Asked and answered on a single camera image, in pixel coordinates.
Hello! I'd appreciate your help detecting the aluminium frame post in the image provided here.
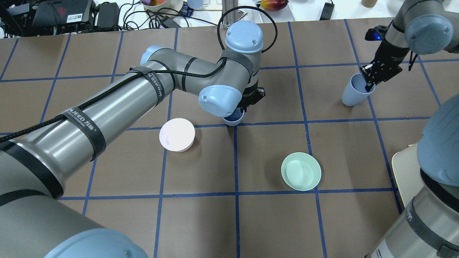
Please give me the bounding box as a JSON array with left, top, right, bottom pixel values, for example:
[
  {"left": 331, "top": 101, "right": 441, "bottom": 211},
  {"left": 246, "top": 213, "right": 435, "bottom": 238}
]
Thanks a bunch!
[{"left": 222, "top": 0, "right": 239, "bottom": 29}]

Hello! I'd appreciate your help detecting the metal tray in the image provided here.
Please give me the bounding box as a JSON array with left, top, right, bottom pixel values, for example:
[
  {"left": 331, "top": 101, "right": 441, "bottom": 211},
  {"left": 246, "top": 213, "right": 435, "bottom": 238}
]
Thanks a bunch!
[{"left": 255, "top": 0, "right": 295, "bottom": 23}]

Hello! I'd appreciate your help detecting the cream white toaster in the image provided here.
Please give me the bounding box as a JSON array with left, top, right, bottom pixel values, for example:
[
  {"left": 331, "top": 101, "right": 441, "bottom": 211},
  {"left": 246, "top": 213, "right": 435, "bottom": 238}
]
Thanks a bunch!
[{"left": 392, "top": 143, "right": 423, "bottom": 207}]

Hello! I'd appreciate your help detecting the black power adapter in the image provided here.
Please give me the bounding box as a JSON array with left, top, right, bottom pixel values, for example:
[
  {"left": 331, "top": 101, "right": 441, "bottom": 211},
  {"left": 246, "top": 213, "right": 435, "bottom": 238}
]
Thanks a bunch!
[{"left": 319, "top": 2, "right": 335, "bottom": 20}]

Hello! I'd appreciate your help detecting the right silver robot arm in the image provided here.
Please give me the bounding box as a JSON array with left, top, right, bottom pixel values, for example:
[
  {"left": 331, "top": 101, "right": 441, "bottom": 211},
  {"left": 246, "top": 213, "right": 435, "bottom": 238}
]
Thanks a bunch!
[{"left": 360, "top": 0, "right": 458, "bottom": 258}]

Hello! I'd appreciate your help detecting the cardboard tube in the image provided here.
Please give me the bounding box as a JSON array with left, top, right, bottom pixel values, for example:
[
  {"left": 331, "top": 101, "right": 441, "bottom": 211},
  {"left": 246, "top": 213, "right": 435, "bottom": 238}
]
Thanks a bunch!
[{"left": 361, "top": 0, "right": 378, "bottom": 8}]

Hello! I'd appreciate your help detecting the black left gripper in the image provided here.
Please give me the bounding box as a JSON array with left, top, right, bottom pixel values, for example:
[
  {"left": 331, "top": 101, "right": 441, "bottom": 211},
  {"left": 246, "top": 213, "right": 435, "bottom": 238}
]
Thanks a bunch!
[{"left": 239, "top": 81, "right": 266, "bottom": 112}]

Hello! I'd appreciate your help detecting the blue cup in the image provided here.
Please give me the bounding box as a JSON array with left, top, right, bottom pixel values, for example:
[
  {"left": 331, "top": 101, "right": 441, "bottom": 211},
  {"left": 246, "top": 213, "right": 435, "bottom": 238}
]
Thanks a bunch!
[
  {"left": 222, "top": 108, "right": 245, "bottom": 127},
  {"left": 187, "top": 0, "right": 204, "bottom": 10},
  {"left": 341, "top": 73, "right": 376, "bottom": 107}
]

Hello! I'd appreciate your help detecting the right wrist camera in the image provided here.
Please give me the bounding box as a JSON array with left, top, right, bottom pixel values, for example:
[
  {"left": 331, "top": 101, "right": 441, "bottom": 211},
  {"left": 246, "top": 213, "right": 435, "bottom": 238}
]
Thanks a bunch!
[{"left": 365, "top": 25, "right": 389, "bottom": 41}]

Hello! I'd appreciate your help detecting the small remote control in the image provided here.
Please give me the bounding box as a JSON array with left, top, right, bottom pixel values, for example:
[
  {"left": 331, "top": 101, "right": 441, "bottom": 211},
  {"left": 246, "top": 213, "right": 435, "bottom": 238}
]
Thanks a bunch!
[{"left": 237, "top": 9, "right": 248, "bottom": 20}]

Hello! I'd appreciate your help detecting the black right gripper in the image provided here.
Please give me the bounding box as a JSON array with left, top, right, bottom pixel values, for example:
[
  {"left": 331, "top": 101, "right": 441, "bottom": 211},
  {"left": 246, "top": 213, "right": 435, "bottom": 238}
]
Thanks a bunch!
[{"left": 360, "top": 39, "right": 409, "bottom": 93}]

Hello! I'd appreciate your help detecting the mint green bowl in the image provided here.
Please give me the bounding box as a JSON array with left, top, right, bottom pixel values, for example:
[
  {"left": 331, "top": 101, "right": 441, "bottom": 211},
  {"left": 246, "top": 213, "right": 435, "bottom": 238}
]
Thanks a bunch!
[{"left": 281, "top": 152, "right": 322, "bottom": 191}]

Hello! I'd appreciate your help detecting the bowl of foam blocks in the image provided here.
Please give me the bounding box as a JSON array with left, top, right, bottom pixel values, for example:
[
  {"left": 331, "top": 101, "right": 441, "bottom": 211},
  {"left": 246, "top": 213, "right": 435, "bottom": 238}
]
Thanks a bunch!
[{"left": 140, "top": 0, "right": 184, "bottom": 18}]

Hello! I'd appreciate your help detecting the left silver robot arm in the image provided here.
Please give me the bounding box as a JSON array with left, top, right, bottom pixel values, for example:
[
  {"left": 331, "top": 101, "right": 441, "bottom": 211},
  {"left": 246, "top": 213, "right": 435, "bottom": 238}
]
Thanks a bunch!
[{"left": 0, "top": 20, "right": 269, "bottom": 258}]

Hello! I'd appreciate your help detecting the blue cup on side table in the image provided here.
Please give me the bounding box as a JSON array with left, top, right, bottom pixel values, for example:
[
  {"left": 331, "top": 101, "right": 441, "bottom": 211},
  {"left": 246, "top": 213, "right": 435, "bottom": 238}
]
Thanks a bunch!
[{"left": 187, "top": 0, "right": 204, "bottom": 10}]

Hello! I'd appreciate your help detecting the pink bowl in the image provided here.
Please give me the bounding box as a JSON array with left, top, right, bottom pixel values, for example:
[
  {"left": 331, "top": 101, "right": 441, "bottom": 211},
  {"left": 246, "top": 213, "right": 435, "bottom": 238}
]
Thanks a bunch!
[{"left": 159, "top": 118, "right": 195, "bottom": 152}]

